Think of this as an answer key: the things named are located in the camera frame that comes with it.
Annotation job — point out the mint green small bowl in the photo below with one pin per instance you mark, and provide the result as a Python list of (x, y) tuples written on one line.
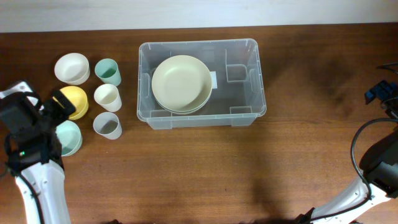
[(70, 137)]

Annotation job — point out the white small bowl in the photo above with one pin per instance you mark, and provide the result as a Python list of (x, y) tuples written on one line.
[(73, 69)]

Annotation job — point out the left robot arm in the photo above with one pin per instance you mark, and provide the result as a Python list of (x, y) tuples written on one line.
[(34, 152)]

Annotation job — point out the white label in container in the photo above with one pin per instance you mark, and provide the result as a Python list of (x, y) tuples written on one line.
[(214, 80)]

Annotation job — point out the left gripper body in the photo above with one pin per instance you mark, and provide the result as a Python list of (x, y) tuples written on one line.
[(54, 114)]

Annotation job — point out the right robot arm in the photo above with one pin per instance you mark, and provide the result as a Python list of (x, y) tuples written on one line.
[(377, 171)]

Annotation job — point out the cream bowl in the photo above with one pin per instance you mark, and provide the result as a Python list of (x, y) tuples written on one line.
[(186, 109)]

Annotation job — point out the mint green cup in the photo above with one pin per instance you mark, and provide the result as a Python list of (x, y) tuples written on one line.
[(107, 70)]

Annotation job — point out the yellow small bowl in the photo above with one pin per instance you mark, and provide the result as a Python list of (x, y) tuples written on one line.
[(78, 98)]

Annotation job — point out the beige bowl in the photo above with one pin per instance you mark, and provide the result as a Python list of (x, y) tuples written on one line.
[(180, 80)]

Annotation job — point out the grey cup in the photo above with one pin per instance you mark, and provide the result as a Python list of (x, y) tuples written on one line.
[(108, 125)]

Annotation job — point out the clear plastic storage container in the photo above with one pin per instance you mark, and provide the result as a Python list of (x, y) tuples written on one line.
[(238, 100)]

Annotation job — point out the cream white cup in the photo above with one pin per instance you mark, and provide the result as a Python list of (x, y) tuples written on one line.
[(107, 96)]

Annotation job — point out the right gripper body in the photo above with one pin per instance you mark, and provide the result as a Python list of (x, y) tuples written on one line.
[(384, 91)]

